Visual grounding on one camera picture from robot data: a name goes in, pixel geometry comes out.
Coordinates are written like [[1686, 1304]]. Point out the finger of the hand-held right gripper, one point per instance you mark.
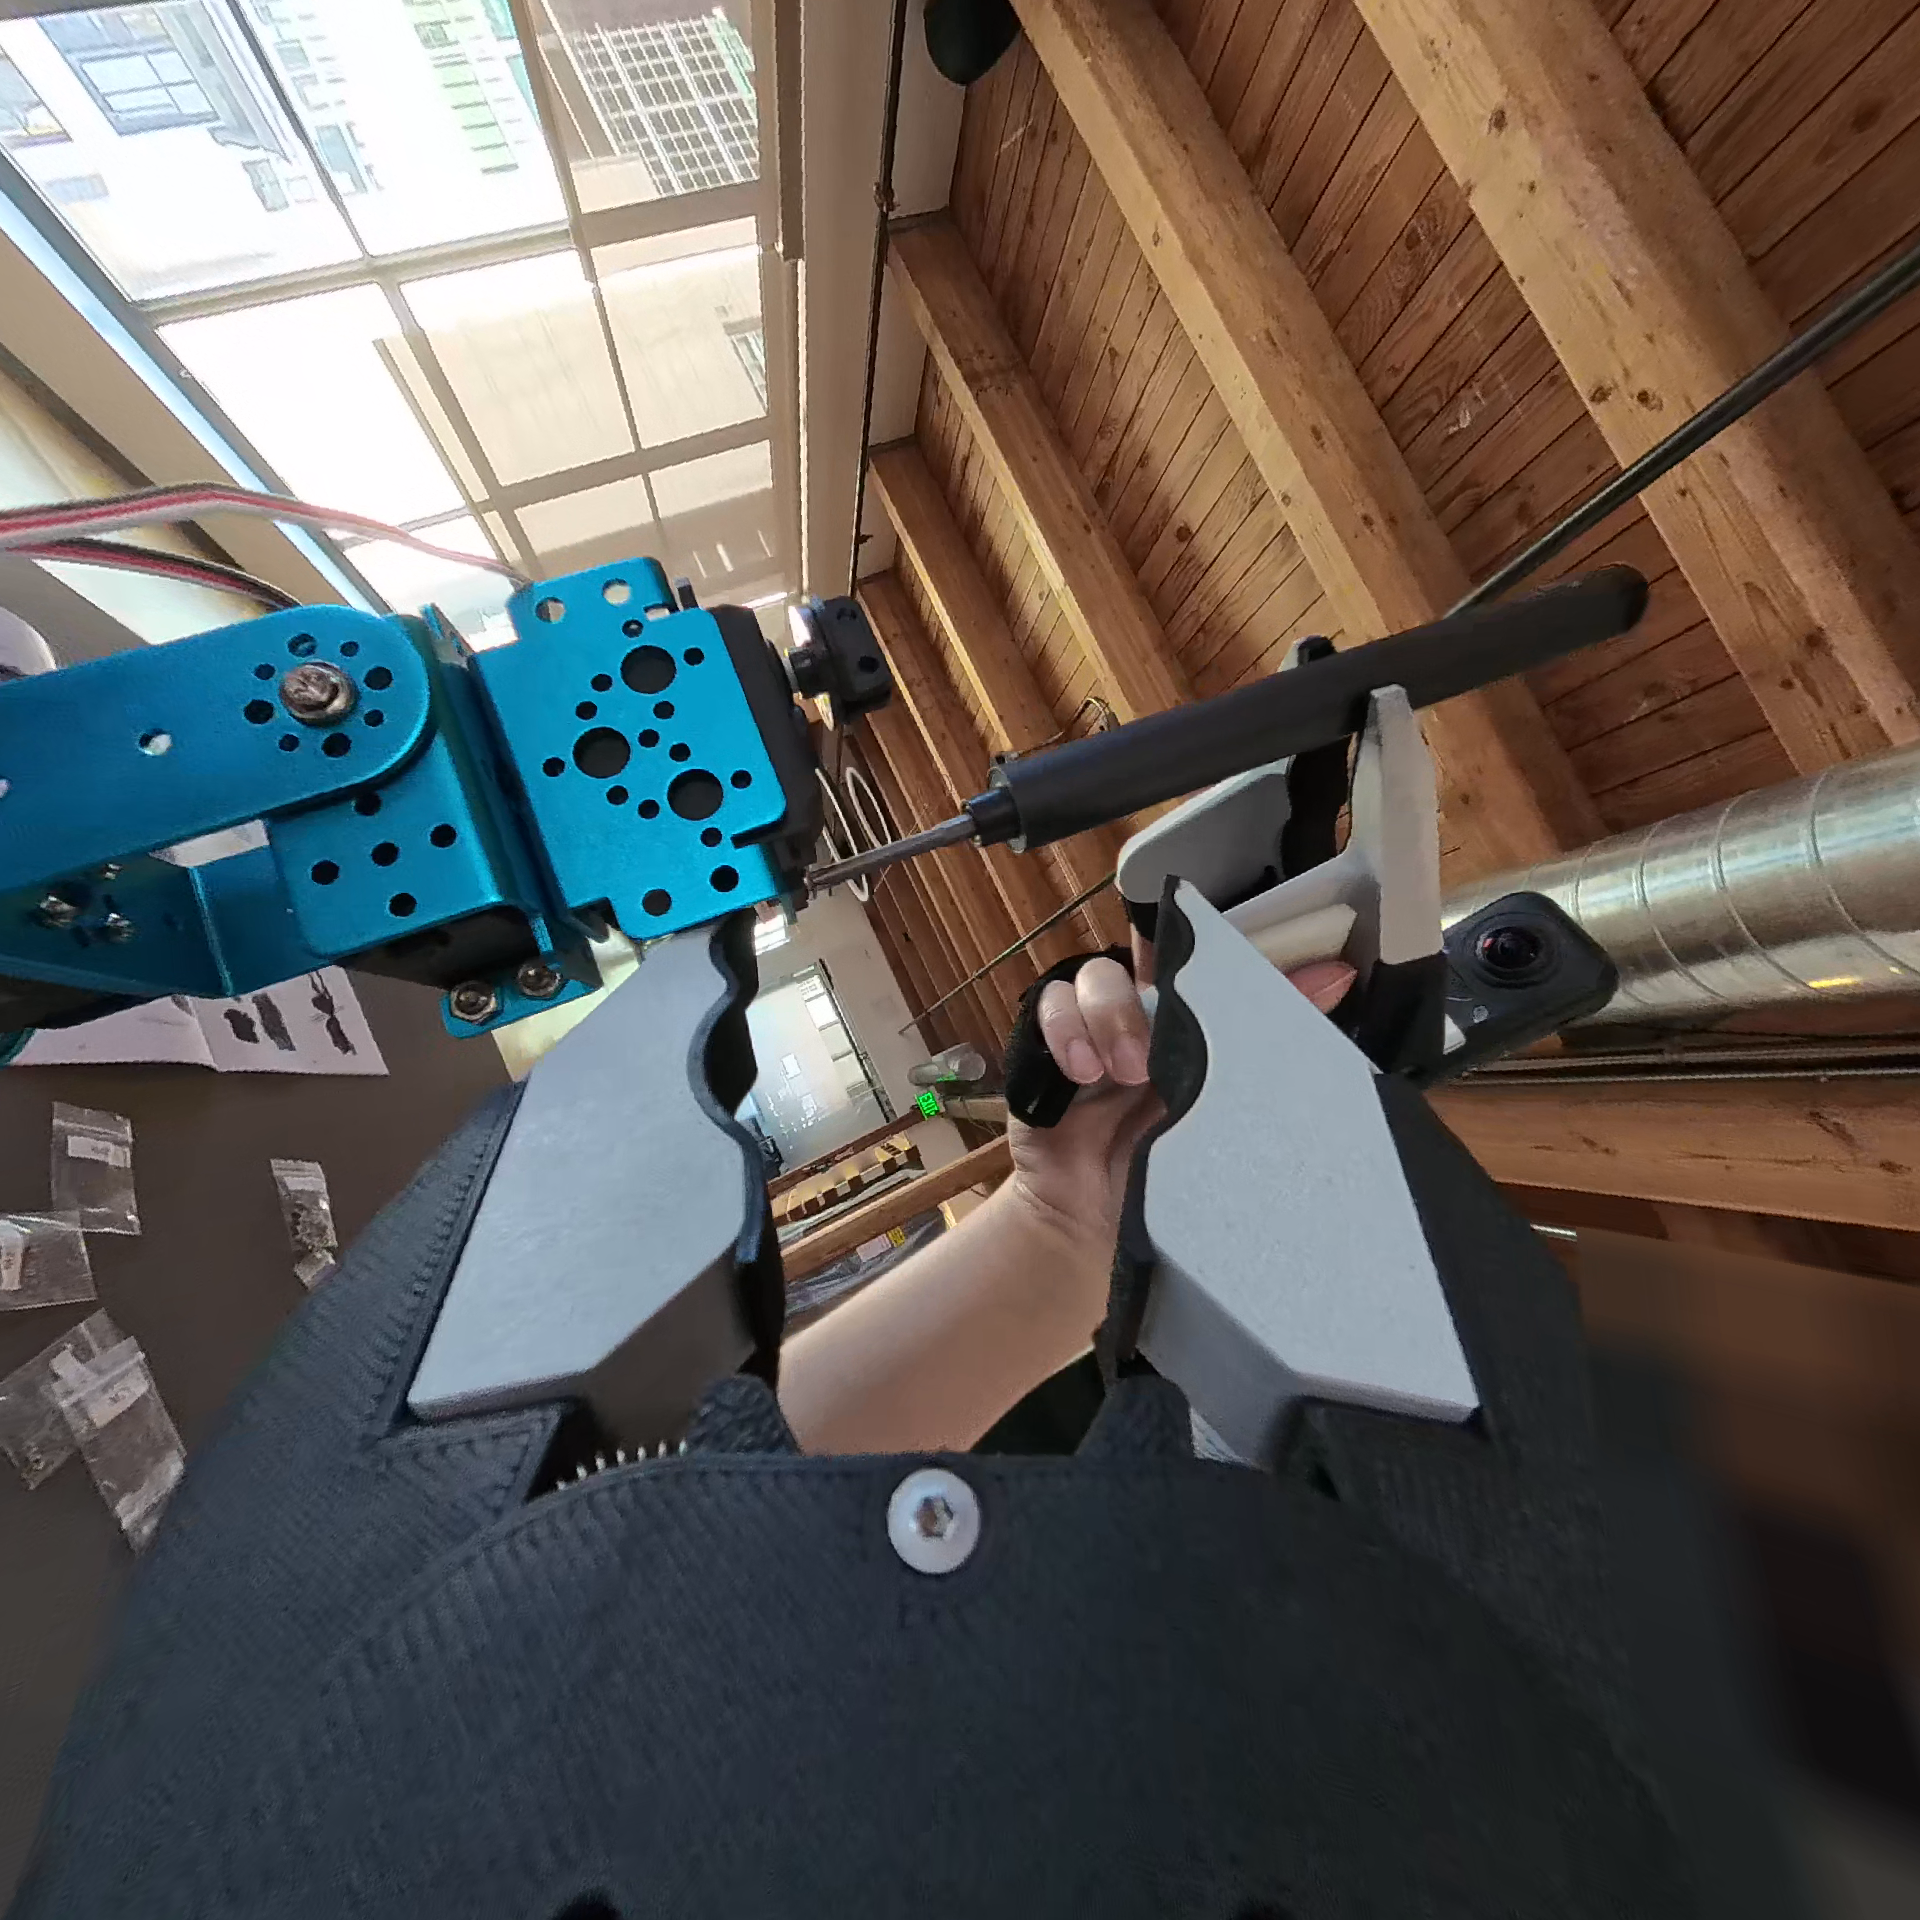
[[1215, 840], [1394, 840]]

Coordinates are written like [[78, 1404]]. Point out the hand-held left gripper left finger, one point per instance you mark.
[[586, 1200]]

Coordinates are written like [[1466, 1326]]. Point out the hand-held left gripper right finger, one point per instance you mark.
[[1306, 1200]]

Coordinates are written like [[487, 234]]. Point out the black electric screwdriver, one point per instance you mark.
[[1200, 725]]

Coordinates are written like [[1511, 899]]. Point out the blue toy robot arm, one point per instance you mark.
[[645, 750]]

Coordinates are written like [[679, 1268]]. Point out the person's right forearm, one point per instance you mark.
[[932, 1334]]

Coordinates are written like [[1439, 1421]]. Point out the dark grey desk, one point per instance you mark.
[[225, 1348]]

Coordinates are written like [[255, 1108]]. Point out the person's right hand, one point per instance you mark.
[[1079, 1170]]

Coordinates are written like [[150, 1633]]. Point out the small clear parts bag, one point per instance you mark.
[[95, 1170], [45, 1261], [45, 1410], [136, 1464], [305, 1224]]

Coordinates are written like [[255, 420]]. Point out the black ceiling rod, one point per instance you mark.
[[1650, 459]]

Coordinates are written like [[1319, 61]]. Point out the printed instruction booklet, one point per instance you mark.
[[150, 1036]]

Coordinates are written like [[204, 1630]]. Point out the large side window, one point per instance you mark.
[[452, 345]]

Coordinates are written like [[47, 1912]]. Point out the silver ventilation duct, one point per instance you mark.
[[1725, 884]]

